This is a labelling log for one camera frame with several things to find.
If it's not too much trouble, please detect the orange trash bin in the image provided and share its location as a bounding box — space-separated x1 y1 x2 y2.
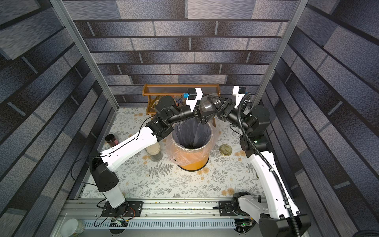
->
170 119 213 172

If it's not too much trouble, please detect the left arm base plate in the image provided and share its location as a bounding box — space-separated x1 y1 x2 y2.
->
101 201 144 217

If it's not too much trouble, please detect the dark red small jar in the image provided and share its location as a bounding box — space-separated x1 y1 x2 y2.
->
105 134 119 147

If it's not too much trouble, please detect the white lidded jar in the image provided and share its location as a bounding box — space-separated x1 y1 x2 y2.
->
60 218 85 237

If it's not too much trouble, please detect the floral table mat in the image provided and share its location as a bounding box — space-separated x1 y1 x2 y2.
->
115 119 265 198

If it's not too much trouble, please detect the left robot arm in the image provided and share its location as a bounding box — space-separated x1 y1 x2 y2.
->
91 94 217 208

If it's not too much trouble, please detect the glass tea jar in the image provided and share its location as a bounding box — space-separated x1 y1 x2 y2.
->
199 93 221 119

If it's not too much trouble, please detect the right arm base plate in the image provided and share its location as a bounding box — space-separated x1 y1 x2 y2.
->
215 200 247 217

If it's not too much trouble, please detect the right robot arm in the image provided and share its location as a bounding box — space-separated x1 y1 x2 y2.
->
218 94 311 237

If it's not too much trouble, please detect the wooden two-tier shelf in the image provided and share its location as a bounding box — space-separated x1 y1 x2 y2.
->
143 84 221 128

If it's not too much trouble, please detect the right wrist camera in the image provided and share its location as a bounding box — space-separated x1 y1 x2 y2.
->
233 86 246 108

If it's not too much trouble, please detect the clear plastic bin liner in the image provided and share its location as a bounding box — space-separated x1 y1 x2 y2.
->
165 118 219 166

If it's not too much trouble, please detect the glass jar beige lid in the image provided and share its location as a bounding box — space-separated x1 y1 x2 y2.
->
146 143 163 162

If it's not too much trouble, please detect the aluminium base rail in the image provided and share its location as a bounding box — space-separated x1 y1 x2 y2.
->
51 198 261 237

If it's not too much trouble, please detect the green jar lid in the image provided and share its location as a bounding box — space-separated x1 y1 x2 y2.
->
219 144 233 156

